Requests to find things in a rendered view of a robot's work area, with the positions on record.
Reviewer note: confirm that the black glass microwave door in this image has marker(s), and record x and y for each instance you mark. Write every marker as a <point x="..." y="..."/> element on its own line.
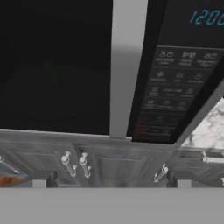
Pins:
<point x="55" y="64"/>

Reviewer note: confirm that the black microwave oven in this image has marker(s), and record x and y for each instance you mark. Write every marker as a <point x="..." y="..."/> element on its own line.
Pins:
<point x="175" y="73"/>

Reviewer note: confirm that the grey wooden drawer front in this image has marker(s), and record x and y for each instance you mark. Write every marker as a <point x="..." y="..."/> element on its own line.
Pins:
<point x="189" y="166"/>

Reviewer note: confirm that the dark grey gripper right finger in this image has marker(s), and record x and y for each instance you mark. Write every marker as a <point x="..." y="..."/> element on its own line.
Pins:
<point x="172" y="180"/>

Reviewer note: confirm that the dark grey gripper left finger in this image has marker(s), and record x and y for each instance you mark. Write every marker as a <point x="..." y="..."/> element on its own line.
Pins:
<point x="51" y="180"/>

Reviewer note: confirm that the grey wooden cupboard door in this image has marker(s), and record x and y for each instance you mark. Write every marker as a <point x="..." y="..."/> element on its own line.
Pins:
<point x="163" y="157"/>
<point x="122" y="169"/>
<point x="38" y="160"/>

